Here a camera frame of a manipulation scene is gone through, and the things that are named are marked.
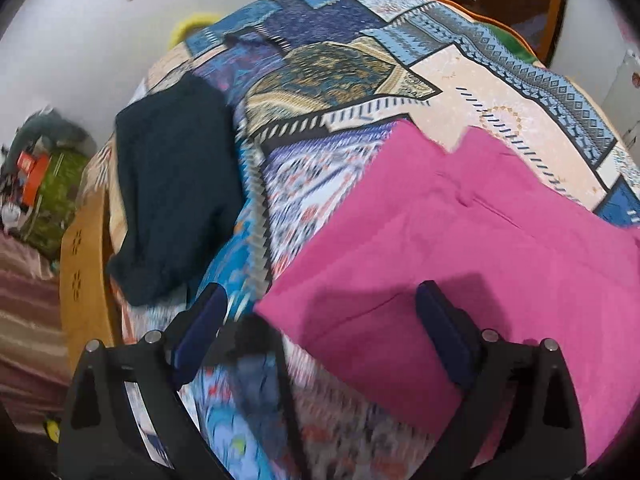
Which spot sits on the striped brown curtain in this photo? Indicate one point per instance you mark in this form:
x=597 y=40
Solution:
x=30 y=320

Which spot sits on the green cloth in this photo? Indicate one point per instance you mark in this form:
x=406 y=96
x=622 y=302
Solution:
x=512 y=42

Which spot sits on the grey plush toy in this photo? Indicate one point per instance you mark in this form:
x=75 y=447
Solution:
x=55 y=127

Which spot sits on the black folded garment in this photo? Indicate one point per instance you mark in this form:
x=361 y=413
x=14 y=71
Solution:
x=175 y=180

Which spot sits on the green patterned bag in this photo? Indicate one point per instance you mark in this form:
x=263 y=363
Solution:
x=60 y=195

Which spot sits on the white heart-sticker sliding door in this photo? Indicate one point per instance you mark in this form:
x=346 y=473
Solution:
x=595 y=10

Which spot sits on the pink pants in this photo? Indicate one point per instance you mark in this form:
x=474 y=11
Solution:
x=475 y=260

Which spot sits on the white nightstand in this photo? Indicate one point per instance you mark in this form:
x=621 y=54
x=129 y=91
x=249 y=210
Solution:
x=627 y=90

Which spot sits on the patchwork printed blanket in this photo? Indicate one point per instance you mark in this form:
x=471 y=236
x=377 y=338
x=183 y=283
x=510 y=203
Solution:
x=350 y=85

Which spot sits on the yellow foam arch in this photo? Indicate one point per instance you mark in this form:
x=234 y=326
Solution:
x=187 y=27

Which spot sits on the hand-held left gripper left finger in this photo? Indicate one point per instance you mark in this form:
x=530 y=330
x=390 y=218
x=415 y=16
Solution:
x=200 y=330

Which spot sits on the orange box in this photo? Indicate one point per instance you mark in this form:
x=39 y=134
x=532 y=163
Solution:
x=32 y=175

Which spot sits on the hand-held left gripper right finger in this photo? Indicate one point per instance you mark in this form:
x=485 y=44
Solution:
x=445 y=335

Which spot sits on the wooden lap desk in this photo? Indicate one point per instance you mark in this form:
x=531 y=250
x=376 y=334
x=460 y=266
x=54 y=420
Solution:
x=87 y=270

